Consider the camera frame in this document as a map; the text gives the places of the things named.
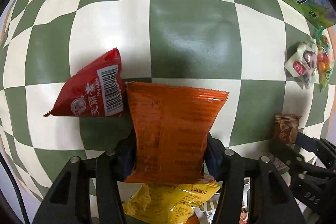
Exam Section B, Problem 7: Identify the brown small snack packet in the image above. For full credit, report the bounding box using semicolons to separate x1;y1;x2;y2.
273;114;301;144

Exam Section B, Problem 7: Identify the yellow snack packet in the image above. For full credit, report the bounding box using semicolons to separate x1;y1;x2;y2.
123;183;220;223

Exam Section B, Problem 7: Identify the white green snack packet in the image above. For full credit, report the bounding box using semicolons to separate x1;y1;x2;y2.
284;37;318;89

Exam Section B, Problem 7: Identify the colourful candy packet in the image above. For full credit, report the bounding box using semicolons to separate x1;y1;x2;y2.
314;26;335;92

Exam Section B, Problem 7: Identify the red triangular snack packet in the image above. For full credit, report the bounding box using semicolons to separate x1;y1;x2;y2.
44;48;125;118

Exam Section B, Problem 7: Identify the orange snack packet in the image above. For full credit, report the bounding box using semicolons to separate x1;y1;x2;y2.
125;82;229;184

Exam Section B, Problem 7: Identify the white brown snack packet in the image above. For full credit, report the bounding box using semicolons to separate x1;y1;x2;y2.
194;200;218;224

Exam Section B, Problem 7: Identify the green white checkered mat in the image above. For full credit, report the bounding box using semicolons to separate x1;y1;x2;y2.
1;0;335;218

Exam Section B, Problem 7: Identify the black cable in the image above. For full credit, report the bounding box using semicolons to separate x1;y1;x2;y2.
0;154;30;224

